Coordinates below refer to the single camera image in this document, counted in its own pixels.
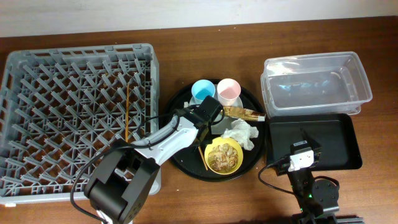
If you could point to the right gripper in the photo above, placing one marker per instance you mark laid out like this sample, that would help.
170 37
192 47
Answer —
319 148

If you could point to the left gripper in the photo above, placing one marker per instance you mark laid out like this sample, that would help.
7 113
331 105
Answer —
202 130

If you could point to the wooden chopstick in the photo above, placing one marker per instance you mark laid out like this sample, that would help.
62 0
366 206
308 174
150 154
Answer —
202 157
127 114

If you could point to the yellow bowl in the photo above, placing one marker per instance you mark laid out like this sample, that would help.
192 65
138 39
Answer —
219 141

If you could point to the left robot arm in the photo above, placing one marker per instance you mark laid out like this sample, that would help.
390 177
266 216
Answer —
121 183

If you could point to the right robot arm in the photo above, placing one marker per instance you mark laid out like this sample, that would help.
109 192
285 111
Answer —
317 196

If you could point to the grey plastic dishwasher rack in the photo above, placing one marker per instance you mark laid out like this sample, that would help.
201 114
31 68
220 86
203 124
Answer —
61 107

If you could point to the white round plate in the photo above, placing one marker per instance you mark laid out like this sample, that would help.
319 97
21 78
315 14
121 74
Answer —
225 123

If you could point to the black rectangular tray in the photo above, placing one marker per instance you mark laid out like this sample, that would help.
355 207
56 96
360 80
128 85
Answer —
334 132

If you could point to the food scraps in bowl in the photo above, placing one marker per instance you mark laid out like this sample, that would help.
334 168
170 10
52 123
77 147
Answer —
223 158

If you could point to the round black serving tray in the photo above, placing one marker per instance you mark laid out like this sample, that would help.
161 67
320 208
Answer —
188 160

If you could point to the crumpled white paper napkin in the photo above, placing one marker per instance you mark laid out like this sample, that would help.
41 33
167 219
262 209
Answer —
242 132

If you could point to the gold foil snack wrapper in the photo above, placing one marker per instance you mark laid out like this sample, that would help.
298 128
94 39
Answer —
244 114

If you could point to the blue plastic cup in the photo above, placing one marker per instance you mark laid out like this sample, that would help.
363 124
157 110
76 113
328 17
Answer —
201 89

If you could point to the pink plastic cup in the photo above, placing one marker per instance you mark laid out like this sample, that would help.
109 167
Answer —
228 90

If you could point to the clear plastic storage bin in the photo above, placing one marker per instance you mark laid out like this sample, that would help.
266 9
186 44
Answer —
315 84

